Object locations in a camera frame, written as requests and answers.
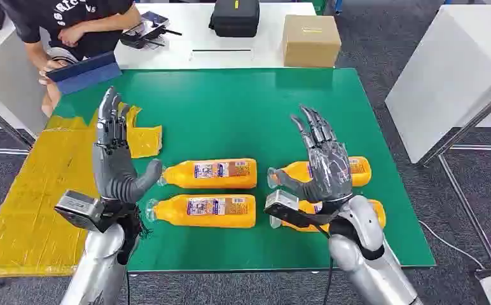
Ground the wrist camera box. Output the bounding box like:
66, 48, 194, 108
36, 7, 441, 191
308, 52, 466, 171
264, 189, 331, 230
54, 190, 105, 233

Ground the white floor cable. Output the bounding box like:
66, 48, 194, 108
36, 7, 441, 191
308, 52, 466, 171
418, 219, 487, 270

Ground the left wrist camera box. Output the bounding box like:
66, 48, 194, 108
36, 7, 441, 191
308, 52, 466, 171
54, 190, 105, 233

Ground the green table mat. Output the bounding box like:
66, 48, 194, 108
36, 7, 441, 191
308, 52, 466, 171
53, 68, 436, 273

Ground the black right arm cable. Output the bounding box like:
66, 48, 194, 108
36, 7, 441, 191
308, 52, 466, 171
322, 227, 336, 305

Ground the person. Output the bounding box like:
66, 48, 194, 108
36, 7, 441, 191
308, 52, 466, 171
0, 0, 143, 119

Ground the white table beside person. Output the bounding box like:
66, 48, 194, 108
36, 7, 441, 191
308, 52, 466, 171
0, 18, 57, 148

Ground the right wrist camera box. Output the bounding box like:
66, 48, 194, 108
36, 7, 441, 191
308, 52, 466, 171
264, 189, 331, 230

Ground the white table with metal legs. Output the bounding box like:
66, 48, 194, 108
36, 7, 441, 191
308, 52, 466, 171
384, 4, 491, 270

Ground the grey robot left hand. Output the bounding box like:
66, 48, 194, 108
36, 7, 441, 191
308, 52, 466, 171
92, 86, 163, 205

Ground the black remote controller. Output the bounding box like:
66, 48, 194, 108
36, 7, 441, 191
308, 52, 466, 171
120, 11, 183, 50

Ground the person's right hand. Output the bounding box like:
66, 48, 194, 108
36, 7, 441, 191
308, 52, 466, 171
39, 58, 69, 85

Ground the yellow plastic sheet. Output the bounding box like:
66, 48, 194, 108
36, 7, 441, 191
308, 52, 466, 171
0, 103, 163, 279

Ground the blue tablet case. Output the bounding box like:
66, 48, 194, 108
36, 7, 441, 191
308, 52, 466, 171
45, 51, 123, 95

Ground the white table with box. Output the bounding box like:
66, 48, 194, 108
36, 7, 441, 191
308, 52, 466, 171
114, 2, 335, 71

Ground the black carry case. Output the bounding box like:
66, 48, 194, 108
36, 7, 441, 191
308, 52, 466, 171
209, 0, 261, 39

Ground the orange drink bottle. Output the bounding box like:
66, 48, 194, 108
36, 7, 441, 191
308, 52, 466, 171
270, 198, 387, 233
267, 156, 372, 189
145, 194, 258, 229
158, 158, 258, 190

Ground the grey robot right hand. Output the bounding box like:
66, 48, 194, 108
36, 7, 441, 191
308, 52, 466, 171
272, 105, 354, 204

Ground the person's left hand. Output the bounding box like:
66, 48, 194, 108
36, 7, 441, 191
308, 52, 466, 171
58, 24, 87, 48

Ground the brown cardboard box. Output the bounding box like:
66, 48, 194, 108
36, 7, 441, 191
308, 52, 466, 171
282, 15, 342, 69

